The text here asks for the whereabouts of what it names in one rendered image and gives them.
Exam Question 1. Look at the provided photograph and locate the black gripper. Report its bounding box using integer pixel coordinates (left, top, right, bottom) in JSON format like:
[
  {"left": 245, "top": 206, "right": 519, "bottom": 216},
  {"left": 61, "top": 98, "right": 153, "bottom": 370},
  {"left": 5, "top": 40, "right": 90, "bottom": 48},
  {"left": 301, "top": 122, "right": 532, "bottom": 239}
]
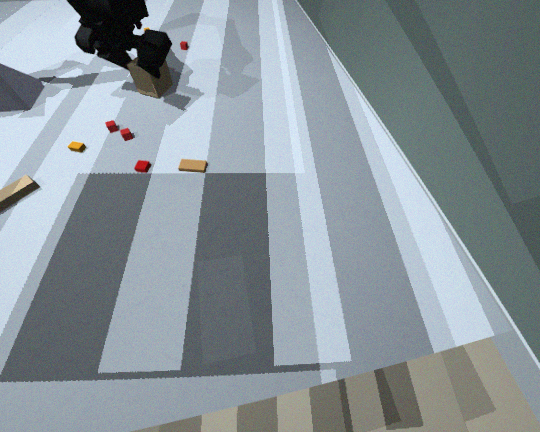
[{"left": 74, "top": 14, "right": 172, "bottom": 79}]

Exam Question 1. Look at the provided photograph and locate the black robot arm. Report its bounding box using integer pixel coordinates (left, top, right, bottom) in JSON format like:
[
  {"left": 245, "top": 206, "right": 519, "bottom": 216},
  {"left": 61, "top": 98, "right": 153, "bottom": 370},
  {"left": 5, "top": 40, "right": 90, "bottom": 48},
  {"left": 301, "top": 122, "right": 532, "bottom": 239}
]
[{"left": 67, "top": 0, "right": 149, "bottom": 29}]

